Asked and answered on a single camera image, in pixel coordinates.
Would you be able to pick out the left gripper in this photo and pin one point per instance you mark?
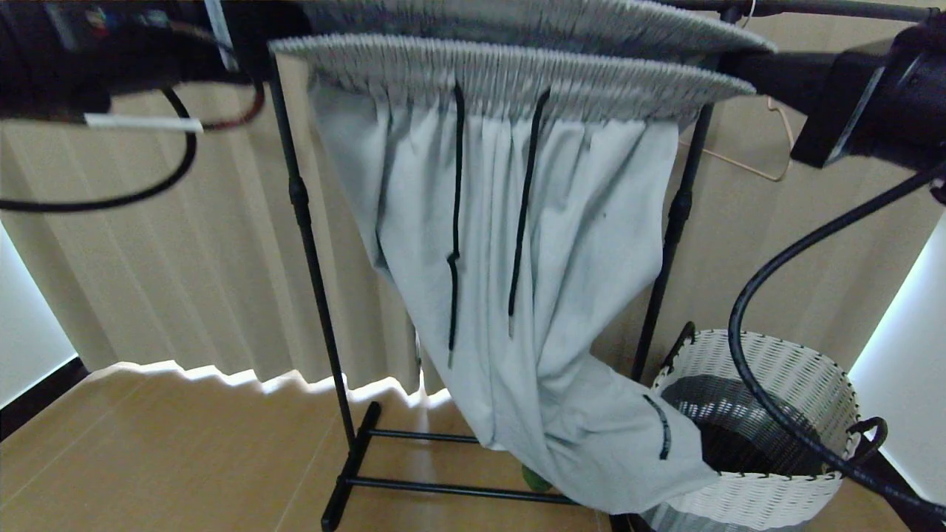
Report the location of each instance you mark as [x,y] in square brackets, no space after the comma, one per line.
[111,59]

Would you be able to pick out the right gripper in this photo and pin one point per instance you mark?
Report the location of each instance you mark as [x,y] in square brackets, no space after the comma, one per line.
[909,103]

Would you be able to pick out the pink clothes hanger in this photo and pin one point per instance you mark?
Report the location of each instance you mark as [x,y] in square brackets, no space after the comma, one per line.
[739,165]

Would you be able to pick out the pale grey shorts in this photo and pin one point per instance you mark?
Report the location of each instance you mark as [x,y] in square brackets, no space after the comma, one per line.
[562,258]

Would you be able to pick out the black clothes rack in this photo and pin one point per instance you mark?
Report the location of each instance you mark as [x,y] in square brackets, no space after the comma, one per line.
[298,199]

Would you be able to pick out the white laundry basket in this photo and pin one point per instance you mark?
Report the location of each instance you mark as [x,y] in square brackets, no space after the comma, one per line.
[776,502]

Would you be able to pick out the beige curtain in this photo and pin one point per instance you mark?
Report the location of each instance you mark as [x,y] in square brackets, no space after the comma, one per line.
[148,258]

